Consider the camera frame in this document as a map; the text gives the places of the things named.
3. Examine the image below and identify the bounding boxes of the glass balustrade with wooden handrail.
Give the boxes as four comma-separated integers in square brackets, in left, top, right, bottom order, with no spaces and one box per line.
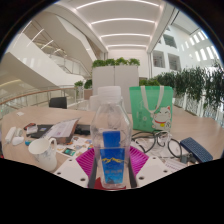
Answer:
[0,85,84,116]

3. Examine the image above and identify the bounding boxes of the open paper booklet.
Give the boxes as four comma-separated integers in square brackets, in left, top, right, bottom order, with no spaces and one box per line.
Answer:
[43,117,81,145]

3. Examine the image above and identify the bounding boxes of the wooden planter with plants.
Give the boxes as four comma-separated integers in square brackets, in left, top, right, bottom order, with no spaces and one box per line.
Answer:
[138,78,162,88]

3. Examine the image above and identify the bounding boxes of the colourful sticker sheet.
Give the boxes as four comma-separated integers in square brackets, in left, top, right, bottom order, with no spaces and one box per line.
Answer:
[54,134,96,158]

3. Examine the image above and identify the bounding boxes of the ceiling light strips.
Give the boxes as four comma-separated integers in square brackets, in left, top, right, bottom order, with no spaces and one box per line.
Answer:
[74,0,161,49]

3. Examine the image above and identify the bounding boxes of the green tote bag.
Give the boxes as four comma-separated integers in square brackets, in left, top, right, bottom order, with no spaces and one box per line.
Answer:
[129,85,175,133]

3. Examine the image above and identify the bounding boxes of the white chair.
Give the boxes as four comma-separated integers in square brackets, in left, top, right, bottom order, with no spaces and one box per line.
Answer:
[87,94,101,113]

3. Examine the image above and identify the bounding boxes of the small red-black device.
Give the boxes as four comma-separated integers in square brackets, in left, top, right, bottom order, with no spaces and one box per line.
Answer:
[23,122,37,131]

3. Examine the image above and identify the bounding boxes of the row of green hedge plants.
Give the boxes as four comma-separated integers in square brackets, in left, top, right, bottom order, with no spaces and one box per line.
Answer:
[154,63,224,111]

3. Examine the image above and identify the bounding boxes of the black chair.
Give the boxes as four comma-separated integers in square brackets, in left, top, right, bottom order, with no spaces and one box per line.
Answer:
[48,96,68,110]

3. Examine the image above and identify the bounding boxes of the dark blue keyboard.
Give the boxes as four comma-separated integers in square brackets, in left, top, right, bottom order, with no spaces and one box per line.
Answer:
[179,136,214,164]

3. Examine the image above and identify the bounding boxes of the small potted green plants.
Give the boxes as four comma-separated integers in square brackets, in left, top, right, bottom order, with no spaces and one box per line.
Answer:
[73,79,93,90]

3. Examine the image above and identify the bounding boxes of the white printed papers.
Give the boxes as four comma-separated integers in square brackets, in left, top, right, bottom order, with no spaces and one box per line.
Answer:
[133,136,188,171]

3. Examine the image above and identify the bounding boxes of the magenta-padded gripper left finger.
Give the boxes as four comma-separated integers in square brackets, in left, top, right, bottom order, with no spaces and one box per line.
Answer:
[53,147,100,190]

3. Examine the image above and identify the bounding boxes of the black cable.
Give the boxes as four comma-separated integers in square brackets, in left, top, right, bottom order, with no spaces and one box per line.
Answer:
[131,129,183,159]

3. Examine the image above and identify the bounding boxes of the white computer mouse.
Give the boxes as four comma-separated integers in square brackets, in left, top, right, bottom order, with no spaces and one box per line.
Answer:
[11,135,25,147]

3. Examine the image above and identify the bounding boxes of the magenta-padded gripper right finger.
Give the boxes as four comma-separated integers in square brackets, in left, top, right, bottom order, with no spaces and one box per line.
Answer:
[126,145,174,190]

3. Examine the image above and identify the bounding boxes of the clear blue-labelled water bottle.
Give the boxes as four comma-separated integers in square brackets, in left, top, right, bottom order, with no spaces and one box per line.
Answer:
[89,85,133,190]

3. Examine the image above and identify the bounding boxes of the small white box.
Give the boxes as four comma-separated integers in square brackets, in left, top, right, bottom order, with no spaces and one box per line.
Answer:
[25,125,39,136]

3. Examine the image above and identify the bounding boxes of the black power adapter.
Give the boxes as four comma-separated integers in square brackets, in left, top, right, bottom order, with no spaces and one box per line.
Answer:
[73,123,92,136]

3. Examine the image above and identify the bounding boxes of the white cabinet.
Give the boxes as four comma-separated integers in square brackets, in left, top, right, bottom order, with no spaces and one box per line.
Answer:
[91,64,140,114]

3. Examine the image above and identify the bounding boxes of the black notebook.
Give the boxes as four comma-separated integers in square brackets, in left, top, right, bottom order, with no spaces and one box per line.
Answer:
[29,123,54,140]

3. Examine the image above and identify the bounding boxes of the white ceramic mug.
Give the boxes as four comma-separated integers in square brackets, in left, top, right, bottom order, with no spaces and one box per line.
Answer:
[27,137,58,173]

